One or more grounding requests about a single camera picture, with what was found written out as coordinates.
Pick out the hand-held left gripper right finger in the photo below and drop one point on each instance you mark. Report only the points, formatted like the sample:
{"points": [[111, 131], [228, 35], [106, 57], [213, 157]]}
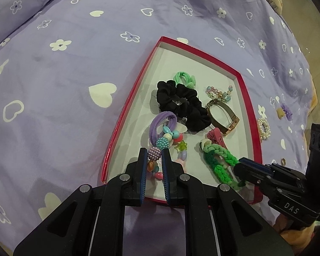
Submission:
{"points": [[165, 176]]}

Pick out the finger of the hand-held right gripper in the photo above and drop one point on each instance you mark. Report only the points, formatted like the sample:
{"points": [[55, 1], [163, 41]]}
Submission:
{"points": [[256, 164], [250, 176]]}

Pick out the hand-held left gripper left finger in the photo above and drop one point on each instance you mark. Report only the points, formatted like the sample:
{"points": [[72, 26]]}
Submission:
{"points": [[142, 176]]}

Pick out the pink hair clip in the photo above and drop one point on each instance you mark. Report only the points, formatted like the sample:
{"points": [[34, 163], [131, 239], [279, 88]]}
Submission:
{"points": [[216, 136]]}

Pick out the gold bangle watch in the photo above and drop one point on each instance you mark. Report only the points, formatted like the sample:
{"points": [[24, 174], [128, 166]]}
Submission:
{"points": [[214, 121]]}

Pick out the black scrunchie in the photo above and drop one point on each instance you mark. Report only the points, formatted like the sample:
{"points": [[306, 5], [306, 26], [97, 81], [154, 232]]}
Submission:
{"points": [[197, 112]]}

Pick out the red shallow cardboard box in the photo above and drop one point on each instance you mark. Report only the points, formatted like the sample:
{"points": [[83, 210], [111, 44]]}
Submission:
{"points": [[176, 58]]}

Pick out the small yellow hair clip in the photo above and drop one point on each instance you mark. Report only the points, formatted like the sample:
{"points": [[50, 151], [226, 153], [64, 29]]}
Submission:
{"points": [[280, 113]]}

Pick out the purple flower hair accessory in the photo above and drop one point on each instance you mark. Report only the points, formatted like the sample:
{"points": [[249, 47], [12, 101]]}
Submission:
{"points": [[287, 111]]}

